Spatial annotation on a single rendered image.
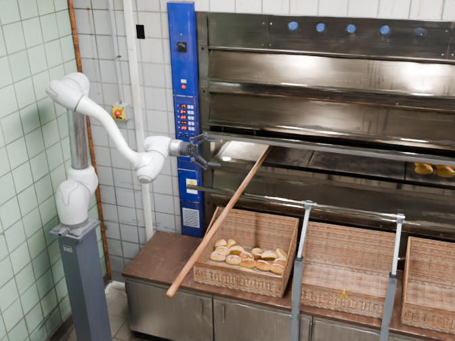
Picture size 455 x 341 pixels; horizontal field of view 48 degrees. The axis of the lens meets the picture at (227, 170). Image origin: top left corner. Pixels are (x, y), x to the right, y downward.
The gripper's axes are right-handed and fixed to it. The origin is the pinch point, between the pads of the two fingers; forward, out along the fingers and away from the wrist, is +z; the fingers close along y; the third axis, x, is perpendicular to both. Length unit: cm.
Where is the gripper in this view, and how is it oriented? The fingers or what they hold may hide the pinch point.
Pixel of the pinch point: (218, 153)
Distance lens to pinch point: 262.5
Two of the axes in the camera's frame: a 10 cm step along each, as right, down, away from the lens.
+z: 9.5, 1.3, -3.0
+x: -3.2, 4.2, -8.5
